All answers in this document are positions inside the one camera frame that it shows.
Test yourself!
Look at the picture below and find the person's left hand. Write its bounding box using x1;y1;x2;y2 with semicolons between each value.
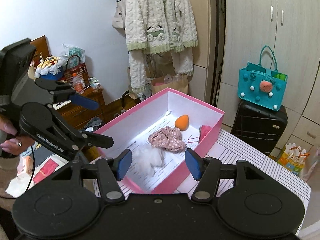
1;115;35;156

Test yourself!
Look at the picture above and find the orange drink bottle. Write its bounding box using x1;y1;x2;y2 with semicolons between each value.
72;73;84;94

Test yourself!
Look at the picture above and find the wooden side cabinet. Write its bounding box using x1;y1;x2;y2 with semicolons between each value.
53;86;107;131

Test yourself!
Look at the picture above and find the blue white flower bouquet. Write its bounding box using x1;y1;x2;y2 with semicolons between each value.
34;53;65;80

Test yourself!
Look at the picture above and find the brown patterned gift bag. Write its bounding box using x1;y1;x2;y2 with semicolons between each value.
61;55;89;87

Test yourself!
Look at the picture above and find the striped table cloth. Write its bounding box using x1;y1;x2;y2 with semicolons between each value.
93;129;313;230

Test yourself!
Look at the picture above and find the white cotton fluff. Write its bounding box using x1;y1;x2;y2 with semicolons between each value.
133;145;163;176

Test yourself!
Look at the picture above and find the white plastic bag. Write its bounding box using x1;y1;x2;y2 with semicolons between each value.
60;43;86;63

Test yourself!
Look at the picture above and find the pink floral scrunchie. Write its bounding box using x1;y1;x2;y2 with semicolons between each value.
148;126;187;153

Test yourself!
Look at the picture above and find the orange makeup sponge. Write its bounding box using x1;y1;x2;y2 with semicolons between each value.
175;115;189;131

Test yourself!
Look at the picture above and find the pink storage box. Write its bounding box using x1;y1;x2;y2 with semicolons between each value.
97;88;224;193

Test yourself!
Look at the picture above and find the black suitcase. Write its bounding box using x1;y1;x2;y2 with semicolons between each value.
231;100;288;156

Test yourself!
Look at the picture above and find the colourful paper gift bag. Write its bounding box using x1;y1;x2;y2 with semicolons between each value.
277;143;310;176

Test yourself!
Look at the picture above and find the white canvas tote bag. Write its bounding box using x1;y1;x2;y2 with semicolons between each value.
112;0;126;29

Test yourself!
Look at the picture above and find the brown paper bag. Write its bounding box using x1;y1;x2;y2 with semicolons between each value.
151;75;189;95

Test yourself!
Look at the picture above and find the teal felt tote bag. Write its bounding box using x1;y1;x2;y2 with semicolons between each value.
238;45;288;112

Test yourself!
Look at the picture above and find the white wardrobe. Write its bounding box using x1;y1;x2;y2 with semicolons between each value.
217;0;319;155

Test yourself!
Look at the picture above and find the pink strawberry plush keychain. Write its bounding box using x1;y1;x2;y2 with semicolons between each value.
198;125;212;143

